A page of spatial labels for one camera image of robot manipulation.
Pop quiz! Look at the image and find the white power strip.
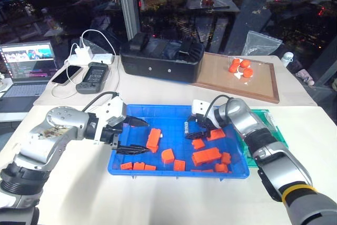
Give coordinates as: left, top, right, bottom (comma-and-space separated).
64, 53, 114, 66

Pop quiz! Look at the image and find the blue plastic bin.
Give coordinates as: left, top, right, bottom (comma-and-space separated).
107, 104, 251, 179

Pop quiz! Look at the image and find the white bottle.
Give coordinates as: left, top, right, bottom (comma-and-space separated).
281, 51, 294, 68

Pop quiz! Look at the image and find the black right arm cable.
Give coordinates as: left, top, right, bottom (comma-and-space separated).
203, 94, 235, 123

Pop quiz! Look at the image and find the green plastic bin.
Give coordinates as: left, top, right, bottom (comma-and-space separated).
236, 108, 290, 169

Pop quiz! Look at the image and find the grey window frame post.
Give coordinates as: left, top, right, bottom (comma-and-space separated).
115, 0, 141, 40

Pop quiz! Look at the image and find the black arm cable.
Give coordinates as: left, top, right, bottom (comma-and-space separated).
203, 94, 235, 123
81, 91, 121, 112

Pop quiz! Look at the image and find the clear plastic zip bag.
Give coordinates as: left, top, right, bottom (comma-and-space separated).
240, 30, 283, 57

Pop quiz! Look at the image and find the white smartphone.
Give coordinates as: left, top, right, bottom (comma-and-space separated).
51, 64, 82, 86

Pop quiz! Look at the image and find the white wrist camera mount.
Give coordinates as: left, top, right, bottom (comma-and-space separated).
191, 99, 212, 117
95, 97, 128, 146

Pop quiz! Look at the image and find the tall orange toy block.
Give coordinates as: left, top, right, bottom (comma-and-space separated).
145, 128, 163, 153

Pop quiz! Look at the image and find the wooden framed tray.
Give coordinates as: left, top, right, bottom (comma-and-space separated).
190, 52, 281, 105

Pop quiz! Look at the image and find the black foam case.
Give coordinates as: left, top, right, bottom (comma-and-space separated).
119, 32, 206, 84

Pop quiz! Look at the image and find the white charging cable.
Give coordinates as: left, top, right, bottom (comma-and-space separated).
51, 29, 121, 100

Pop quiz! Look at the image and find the open laptop computer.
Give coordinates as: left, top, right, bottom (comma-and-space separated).
0, 41, 59, 98

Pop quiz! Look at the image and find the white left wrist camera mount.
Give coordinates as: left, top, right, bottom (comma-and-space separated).
95, 97, 128, 146

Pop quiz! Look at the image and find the white wall charger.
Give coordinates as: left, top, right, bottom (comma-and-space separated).
74, 46, 94, 60

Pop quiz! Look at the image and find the pink soft toy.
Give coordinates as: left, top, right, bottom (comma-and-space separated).
295, 67, 315, 86

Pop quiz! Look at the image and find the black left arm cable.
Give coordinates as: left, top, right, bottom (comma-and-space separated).
81, 91, 121, 112

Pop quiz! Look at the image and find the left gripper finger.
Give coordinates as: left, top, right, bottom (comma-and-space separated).
116, 144, 152, 156
123, 115, 150, 128

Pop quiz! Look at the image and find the dark grey handheld controller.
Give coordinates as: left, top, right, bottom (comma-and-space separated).
75, 62, 110, 95

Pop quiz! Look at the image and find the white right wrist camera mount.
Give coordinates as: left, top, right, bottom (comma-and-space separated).
191, 99, 212, 117

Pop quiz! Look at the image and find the long orange toy block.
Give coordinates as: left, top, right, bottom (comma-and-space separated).
191, 146, 222, 167

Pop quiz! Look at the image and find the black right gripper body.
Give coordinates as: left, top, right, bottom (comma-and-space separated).
194, 114, 215, 132

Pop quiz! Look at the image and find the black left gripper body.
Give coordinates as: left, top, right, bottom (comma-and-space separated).
101, 115, 130, 151

